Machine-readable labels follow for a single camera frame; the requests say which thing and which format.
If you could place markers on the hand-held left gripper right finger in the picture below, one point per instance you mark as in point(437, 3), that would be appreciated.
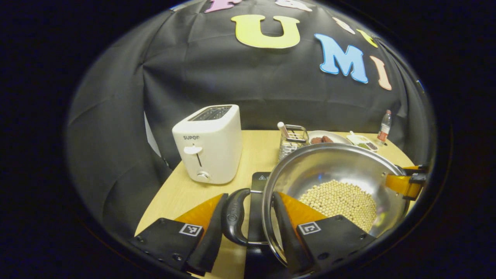
point(288, 240)

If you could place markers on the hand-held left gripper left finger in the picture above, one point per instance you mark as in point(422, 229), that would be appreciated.
point(211, 240)

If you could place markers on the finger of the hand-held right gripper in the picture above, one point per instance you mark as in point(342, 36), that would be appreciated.
point(399, 184)
point(414, 167)

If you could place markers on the black induction cooktop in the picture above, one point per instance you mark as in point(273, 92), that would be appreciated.
point(255, 217)

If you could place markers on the pile of soybeans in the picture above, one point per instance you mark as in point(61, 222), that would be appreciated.
point(341, 199)

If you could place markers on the clear bottle with red label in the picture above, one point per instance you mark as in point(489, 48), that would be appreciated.
point(384, 130)

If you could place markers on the white divided bean dish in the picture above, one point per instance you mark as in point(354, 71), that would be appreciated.
point(362, 142)

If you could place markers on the white round plate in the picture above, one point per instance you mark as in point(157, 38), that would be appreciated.
point(339, 136)

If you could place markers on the brown meat piece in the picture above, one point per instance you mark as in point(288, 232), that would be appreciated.
point(316, 140)
point(328, 139)

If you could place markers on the white toaster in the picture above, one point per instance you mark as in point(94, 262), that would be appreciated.
point(217, 147)

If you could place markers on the black backdrop cloth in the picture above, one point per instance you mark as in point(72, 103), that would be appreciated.
point(193, 69)

